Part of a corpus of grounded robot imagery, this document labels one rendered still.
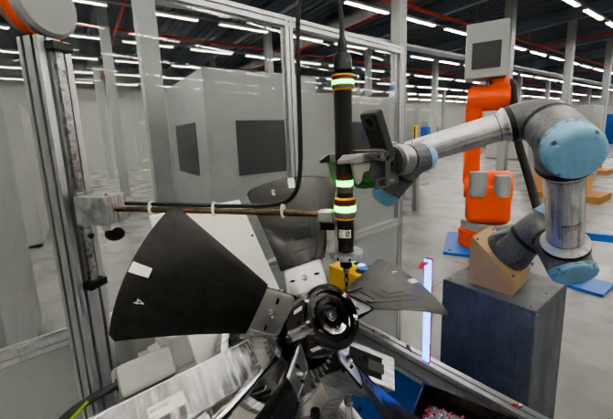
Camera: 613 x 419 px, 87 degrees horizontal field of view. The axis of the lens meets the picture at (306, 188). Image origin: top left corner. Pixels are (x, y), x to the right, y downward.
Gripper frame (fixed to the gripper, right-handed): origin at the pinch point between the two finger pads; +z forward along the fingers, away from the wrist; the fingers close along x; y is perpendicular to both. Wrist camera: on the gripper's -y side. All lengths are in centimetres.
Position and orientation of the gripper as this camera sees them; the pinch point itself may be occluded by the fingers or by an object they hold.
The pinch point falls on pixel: (333, 157)
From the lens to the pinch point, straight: 63.0
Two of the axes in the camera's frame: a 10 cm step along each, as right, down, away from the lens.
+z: -7.6, 1.3, -6.4
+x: -6.5, -1.0, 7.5
